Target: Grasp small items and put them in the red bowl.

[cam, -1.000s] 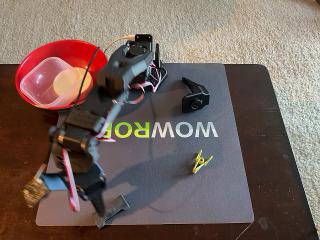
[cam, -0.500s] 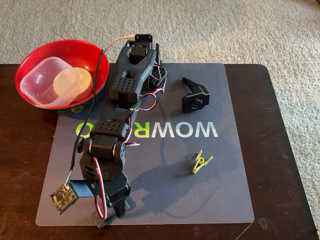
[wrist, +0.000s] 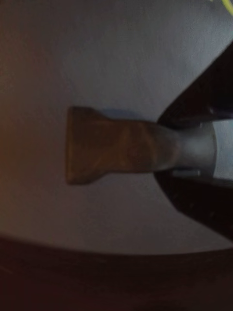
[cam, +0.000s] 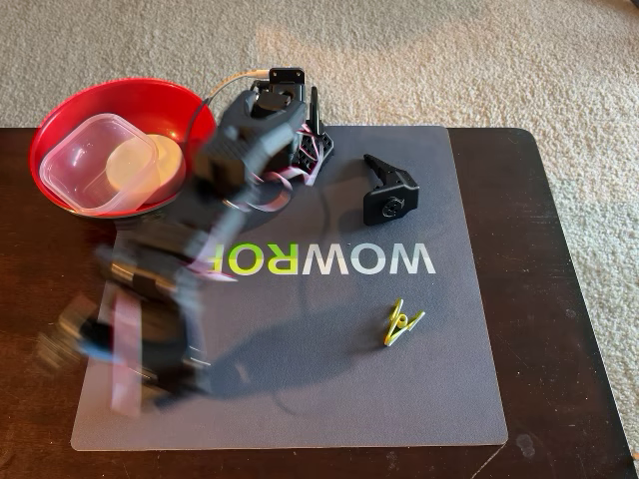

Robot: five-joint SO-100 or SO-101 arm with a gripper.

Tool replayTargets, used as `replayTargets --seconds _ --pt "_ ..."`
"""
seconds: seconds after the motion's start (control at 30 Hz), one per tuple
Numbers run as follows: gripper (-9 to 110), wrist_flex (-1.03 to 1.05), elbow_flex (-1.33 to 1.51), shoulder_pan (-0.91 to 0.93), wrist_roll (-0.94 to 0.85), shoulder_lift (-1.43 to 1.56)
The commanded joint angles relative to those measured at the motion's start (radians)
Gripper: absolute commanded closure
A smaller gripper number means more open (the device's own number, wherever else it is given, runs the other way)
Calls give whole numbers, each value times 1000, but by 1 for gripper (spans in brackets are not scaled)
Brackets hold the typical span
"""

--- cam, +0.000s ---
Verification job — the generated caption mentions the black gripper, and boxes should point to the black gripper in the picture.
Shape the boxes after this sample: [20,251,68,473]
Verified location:
[139,297,214,411]

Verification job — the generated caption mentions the yellow clip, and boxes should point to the yellow clip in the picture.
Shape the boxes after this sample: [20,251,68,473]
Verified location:
[382,297,426,348]

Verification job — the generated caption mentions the small white bowl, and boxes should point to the small white bowl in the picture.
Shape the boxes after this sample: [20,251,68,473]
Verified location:
[105,133,187,206]

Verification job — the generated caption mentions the clear plastic container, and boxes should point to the clear plastic container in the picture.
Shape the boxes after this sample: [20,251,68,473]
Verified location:
[38,113,160,217]

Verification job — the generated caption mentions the red bowl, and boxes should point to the red bowl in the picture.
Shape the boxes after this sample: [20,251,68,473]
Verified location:
[28,77,220,219]

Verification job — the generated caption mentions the grey WOWROBO mat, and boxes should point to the grey WOWROBO mat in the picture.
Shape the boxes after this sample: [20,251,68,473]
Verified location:
[70,124,509,453]

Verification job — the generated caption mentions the red white wrist servo wire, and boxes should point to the red white wrist servo wire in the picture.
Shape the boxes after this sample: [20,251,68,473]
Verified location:
[108,287,147,416]

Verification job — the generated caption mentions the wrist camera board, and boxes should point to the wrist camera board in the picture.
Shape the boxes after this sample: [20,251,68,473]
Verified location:
[37,293,114,373]

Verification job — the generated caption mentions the red white shoulder servo wire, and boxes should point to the red white shoulder servo wire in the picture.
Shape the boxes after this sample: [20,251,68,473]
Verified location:
[249,127,321,214]

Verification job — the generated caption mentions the camera USB cable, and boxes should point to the camera USB cable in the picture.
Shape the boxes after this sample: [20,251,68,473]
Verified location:
[180,68,274,151]

